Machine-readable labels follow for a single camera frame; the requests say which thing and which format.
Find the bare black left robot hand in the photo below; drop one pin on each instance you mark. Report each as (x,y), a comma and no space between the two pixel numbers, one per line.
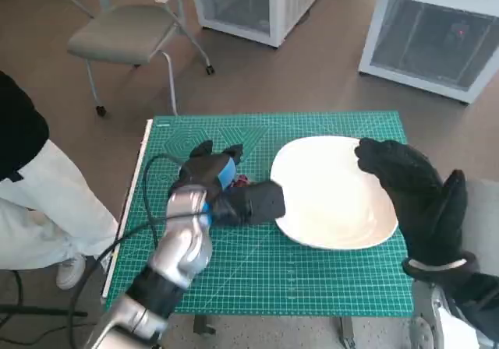
(202,170)

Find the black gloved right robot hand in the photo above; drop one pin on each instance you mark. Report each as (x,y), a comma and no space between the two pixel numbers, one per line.
(417,193)

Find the black metal table leg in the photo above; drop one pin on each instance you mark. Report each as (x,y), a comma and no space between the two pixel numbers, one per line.
(347,333)
(202,323)

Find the red toy grapes bunch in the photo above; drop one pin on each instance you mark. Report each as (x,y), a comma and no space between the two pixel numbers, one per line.
(241,180)

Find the black metal floor bar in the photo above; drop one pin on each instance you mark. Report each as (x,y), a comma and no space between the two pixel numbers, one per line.
(43,311)

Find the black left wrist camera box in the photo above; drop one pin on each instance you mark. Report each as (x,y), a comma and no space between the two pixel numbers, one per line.
(261,205)

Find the grey office chair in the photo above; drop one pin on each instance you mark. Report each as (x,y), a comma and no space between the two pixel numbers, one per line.
(124,29)

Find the green cutting mat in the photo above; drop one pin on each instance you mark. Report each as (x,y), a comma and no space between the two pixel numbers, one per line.
(273,275)

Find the white plate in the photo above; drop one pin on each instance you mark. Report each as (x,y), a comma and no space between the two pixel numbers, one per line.
(331,193)

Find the white mesh cabinet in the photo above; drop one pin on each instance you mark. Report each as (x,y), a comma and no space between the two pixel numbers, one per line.
(425,37)
(249,2)

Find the person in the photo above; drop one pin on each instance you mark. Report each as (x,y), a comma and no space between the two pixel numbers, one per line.
(43,209)

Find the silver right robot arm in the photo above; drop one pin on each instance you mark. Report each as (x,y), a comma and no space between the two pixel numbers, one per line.
(475,290)

